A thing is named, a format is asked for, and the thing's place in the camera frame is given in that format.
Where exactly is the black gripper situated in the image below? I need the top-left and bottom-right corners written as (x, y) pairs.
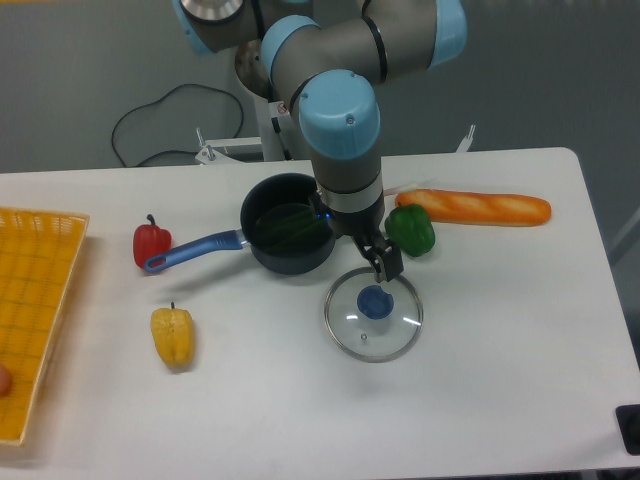
top-left (308, 190), bottom-right (404, 283)

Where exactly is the glass pot lid blue knob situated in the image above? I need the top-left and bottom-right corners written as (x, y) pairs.
top-left (323, 267), bottom-right (425, 363)

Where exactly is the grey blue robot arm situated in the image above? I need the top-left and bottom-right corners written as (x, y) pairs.
top-left (174, 1), bottom-right (467, 281)

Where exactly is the green bell pepper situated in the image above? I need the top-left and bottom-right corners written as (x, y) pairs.
top-left (385, 204), bottom-right (436, 257)

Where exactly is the orange baguette bread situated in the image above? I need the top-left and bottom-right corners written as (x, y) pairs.
top-left (395, 189), bottom-right (552, 227)

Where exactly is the yellow bell pepper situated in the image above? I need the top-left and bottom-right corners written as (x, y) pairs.
top-left (150, 302), bottom-right (196, 370)

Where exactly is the red bell pepper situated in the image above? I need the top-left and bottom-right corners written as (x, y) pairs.
top-left (132, 214), bottom-right (172, 269)

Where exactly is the black table corner device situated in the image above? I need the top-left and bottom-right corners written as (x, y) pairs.
top-left (615, 404), bottom-right (640, 456)

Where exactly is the yellow woven basket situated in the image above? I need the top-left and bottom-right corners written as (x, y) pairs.
top-left (1, 207), bottom-right (90, 446)

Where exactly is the dark saucepan blue handle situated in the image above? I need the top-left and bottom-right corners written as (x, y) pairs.
top-left (143, 173), bottom-right (335, 275)

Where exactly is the white robot stand frame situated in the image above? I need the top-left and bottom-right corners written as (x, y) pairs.
top-left (193, 94), bottom-right (477, 166)

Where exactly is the black cable on floor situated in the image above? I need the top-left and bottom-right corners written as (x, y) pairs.
top-left (110, 82), bottom-right (245, 168)

